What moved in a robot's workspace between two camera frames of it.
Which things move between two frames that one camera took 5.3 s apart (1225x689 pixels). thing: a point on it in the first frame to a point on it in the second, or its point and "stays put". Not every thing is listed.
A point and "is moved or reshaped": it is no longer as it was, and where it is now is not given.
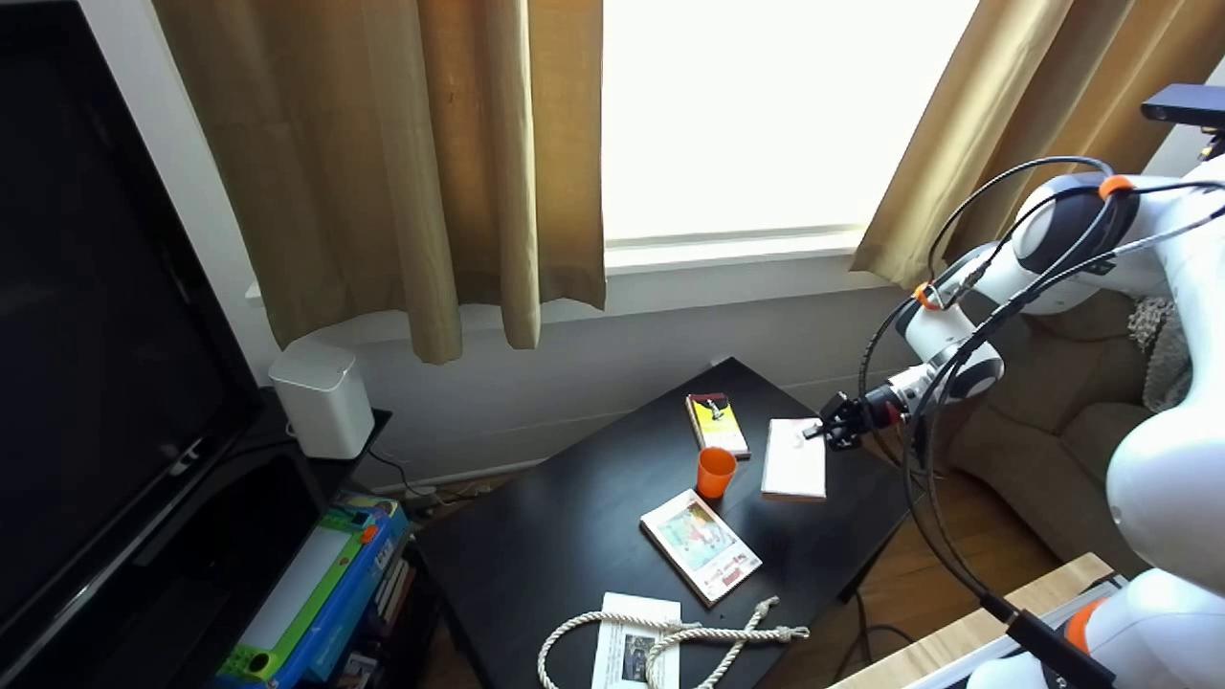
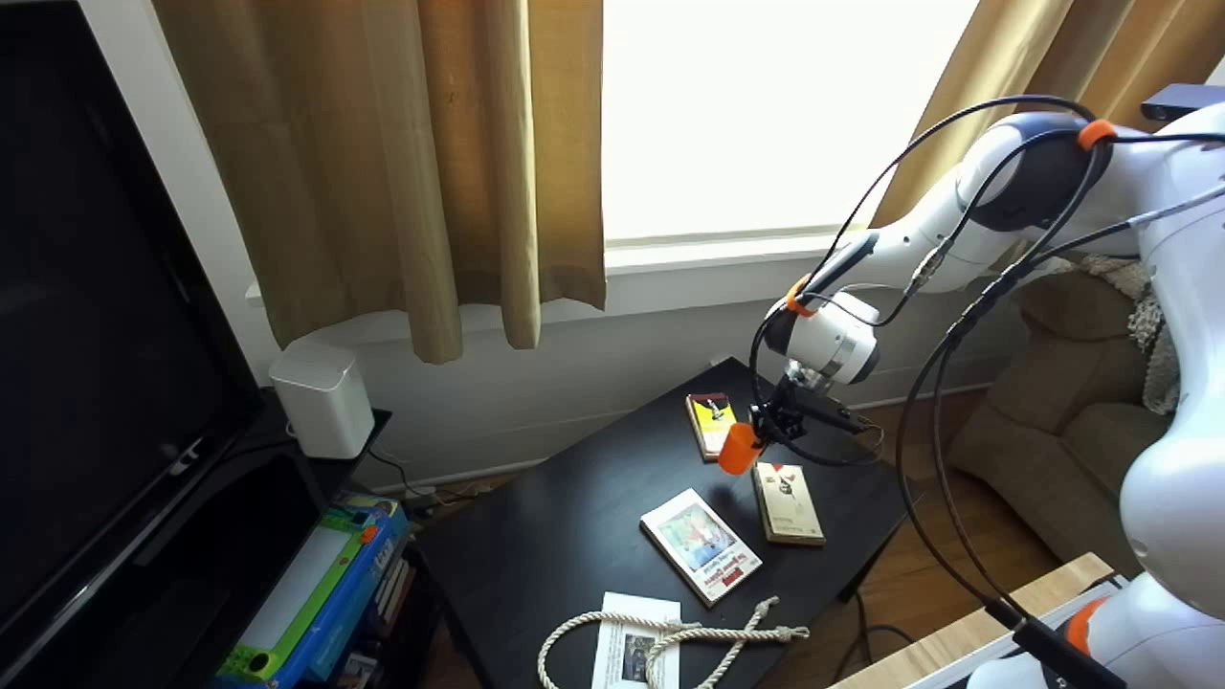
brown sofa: (1043, 436) stays put
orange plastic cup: (712, 467) to (739, 448)
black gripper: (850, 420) to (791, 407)
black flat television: (156, 486) stays put
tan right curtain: (1034, 88) stays put
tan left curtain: (439, 163) stays put
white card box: (795, 462) is moved or reshaped
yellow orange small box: (719, 422) stays put
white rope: (731, 634) stays put
